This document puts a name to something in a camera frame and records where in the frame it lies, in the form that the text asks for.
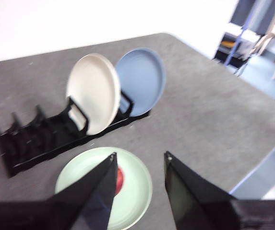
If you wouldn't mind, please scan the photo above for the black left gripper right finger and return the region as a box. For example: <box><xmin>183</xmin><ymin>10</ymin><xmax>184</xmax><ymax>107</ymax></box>
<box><xmin>163</xmin><ymin>150</ymin><xmax>275</xmax><ymax>230</ymax></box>

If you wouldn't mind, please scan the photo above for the black plate rack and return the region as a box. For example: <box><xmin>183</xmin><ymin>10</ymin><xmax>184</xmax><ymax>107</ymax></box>
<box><xmin>0</xmin><ymin>94</ymin><xmax>152</xmax><ymax>179</ymax></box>

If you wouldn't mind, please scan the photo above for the red apple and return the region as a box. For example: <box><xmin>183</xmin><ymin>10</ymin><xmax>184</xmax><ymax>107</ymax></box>
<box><xmin>115</xmin><ymin>167</ymin><xmax>125</xmax><ymax>195</ymax></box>

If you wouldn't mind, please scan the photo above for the cream white plate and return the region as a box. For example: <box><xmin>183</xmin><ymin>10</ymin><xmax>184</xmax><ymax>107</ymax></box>
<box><xmin>66</xmin><ymin>53</ymin><xmax>121</xmax><ymax>136</ymax></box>

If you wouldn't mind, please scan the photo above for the pale green plate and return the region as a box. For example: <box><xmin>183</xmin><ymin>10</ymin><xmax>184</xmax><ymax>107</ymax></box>
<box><xmin>55</xmin><ymin>146</ymin><xmax>153</xmax><ymax>230</ymax></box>

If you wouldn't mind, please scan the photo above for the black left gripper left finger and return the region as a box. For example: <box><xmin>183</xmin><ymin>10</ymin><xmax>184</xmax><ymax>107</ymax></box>
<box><xmin>0</xmin><ymin>152</ymin><xmax>119</xmax><ymax>230</ymax></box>

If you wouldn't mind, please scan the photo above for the blue metal shelf frame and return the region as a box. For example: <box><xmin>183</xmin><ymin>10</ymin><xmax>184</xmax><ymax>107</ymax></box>
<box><xmin>213</xmin><ymin>0</ymin><xmax>257</xmax><ymax>77</ymax></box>

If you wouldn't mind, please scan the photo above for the blue plate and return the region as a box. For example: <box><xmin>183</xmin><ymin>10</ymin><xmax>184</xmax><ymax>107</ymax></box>
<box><xmin>115</xmin><ymin>47</ymin><xmax>167</xmax><ymax>118</ymax></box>

